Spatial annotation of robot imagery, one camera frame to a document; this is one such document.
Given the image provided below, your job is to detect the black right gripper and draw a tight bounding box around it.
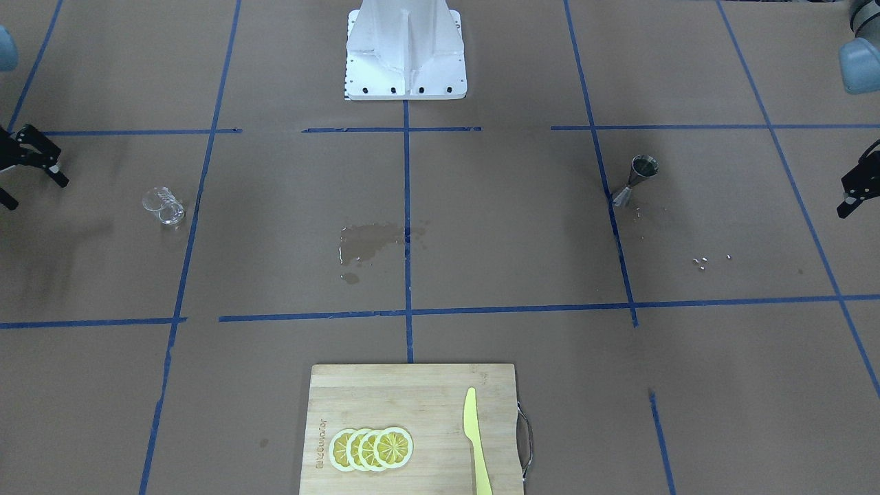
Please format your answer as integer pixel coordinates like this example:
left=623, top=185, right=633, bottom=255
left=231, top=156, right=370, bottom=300
left=0, top=123, right=69, bottom=211

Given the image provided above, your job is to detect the clear glass cup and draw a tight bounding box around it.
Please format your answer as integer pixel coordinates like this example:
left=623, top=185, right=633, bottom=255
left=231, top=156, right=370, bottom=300
left=142, top=187, right=186, bottom=226

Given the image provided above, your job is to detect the steel jigger measuring cup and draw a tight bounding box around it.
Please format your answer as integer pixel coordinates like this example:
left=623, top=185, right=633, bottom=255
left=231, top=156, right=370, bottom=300
left=612, top=154, right=659, bottom=208

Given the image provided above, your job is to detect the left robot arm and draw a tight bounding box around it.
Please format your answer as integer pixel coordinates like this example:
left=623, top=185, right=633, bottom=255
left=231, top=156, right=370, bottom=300
left=836, top=1, right=879, bottom=219

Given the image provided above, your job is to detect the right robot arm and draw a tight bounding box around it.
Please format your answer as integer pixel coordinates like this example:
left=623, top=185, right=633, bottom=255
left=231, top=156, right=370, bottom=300
left=1, top=26, right=69, bottom=188

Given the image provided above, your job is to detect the lemon slice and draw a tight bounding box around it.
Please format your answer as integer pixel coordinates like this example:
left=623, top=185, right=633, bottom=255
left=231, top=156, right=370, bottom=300
left=357, top=430, right=386, bottom=472
left=345, top=428, right=371, bottom=471
left=329, top=428, right=356, bottom=472

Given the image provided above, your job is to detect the yellow plastic knife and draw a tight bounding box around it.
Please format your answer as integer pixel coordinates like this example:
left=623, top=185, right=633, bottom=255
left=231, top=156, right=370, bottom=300
left=463, top=386, right=493, bottom=494

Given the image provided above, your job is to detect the lemon slice nearest knife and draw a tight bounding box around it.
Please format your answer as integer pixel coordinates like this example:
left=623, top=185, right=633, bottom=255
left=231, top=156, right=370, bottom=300
left=373, top=426, right=414, bottom=469

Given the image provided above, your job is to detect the bamboo cutting board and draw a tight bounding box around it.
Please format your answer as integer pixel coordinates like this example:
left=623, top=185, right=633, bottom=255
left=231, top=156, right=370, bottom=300
left=298, top=364, right=525, bottom=494

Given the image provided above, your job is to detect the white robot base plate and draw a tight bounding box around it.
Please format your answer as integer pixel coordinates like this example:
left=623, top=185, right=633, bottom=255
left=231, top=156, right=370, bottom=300
left=344, top=1, right=468, bottom=101

